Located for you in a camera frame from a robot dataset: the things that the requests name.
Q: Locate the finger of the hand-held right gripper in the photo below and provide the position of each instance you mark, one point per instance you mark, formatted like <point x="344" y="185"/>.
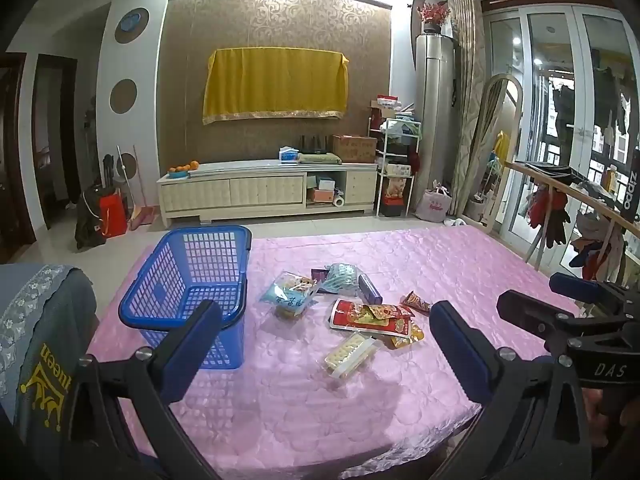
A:
<point x="530" y="312"/>
<point x="585" y="290"/>

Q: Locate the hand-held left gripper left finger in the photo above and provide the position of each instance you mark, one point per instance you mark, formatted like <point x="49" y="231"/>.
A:
<point x="192" y="355"/>

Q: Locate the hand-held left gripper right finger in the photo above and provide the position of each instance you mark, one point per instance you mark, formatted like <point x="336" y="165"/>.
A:
<point x="460" y="355"/>

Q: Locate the orange snack packet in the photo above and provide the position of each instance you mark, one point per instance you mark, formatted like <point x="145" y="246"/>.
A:
<point x="415" y="302"/>

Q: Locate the blue plastic basket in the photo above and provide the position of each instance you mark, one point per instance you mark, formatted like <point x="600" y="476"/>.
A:
<point x="210" y="230"/>

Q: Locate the blue striped snack packet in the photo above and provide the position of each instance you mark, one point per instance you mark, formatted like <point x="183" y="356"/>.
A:
<point x="340" y="275"/>

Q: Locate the person's right hand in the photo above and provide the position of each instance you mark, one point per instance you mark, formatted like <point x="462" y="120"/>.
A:
<point x="607" y="412"/>

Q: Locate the yellow snack packet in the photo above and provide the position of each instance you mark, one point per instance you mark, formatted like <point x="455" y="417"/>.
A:
<point x="407" y="337"/>

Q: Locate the red clothes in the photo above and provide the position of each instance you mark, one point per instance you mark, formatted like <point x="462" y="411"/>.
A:
<point x="547" y="210"/>

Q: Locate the clear biscuit packet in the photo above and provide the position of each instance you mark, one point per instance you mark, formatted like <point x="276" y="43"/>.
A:
<point x="350" y="352"/>

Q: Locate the light blue cartoon snack packet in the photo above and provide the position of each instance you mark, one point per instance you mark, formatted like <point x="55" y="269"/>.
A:
<point x="290" y="295"/>

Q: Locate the red snack packet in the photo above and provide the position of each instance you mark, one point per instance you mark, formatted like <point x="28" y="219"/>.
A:
<point x="350" y="317"/>

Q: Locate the wooden drying rack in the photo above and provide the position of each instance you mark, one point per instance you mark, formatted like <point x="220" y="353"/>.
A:
<point x="550" y="178"/>

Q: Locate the white slippers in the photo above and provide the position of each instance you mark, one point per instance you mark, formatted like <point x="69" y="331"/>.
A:
<point x="455" y="221"/>

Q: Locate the pink quilted blanket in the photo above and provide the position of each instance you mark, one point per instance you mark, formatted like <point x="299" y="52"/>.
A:
<point x="300" y="410"/>

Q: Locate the pink bag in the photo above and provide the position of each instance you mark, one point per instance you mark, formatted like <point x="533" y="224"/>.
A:
<point x="434" y="205"/>

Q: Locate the pink broom and dustpan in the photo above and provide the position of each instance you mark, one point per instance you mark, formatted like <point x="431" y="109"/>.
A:
<point x="142" y="217"/>

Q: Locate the small dark snack packet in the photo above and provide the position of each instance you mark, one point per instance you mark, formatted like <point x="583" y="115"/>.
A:
<point x="320" y="275"/>

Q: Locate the standing mirror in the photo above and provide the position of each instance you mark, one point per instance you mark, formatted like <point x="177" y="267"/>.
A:
<point x="492" y="160"/>

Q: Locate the red bag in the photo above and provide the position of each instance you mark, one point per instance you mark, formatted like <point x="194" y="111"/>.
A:
<point x="114" y="215"/>

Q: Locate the black bag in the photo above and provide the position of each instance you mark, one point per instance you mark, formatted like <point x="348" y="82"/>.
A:
<point x="90" y="220"/>

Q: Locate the cream tv cabinet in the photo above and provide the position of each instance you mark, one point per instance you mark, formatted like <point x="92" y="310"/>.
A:
<point x="260" y="190"/>

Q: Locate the blue plate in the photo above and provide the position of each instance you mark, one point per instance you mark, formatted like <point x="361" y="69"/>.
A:
<point x="178" y="174"/>

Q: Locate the mop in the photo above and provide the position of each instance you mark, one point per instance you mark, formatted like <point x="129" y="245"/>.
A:
<point x="122" y="180"/>

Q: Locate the oranges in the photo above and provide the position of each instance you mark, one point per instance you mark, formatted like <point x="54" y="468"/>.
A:
<point x="183" y="166"/>

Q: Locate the white tape roll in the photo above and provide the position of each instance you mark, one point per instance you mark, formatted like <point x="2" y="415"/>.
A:
<point x="339" y="201"/>

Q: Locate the white shelf rack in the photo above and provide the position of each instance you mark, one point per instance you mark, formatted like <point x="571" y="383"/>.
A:
<point x="395" y="160"/>

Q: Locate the orange box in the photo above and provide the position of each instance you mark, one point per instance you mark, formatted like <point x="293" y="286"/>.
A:
<point x="320" y="195"/>

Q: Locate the glass sliding door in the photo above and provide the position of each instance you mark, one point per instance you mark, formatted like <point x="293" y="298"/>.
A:
<point x="560" y="85"/>

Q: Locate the patterned curtain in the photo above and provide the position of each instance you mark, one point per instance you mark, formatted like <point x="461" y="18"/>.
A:
<point x="470" y="110"/>

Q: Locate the light blue box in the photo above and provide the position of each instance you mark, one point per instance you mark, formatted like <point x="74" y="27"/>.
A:
<point x="325" y="183"/>

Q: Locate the blue tissue box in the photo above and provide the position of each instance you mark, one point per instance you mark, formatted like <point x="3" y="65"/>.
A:
<point x="288" y="155"/>

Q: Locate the silver tower air conditioner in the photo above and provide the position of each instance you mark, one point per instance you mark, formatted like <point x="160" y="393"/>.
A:
<point x="435" y="110"/>

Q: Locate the cardboard box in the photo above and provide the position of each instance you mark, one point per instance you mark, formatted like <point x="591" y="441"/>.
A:
<point x="355" y="149"/>

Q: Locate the green folded cloth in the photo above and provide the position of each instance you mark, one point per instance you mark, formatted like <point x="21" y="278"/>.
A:
<point x="320" y="158"/>

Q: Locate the black router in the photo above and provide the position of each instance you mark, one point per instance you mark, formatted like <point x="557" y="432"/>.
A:
<point x="312" y="146"/>

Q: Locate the dark wooden door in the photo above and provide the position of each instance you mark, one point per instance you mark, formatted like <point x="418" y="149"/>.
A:
<point x="15" y="160"/>

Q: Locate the yellow cloth cover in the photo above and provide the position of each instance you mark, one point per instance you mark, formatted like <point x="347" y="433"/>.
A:
<point x="275" y="85"/>

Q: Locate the vase with red flowers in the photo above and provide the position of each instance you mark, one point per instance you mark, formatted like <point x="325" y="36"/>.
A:
<point x="432" y="17"/>

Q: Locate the large round wall decor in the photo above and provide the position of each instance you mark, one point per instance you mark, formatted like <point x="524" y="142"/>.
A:
<point x="141" y="25"/>

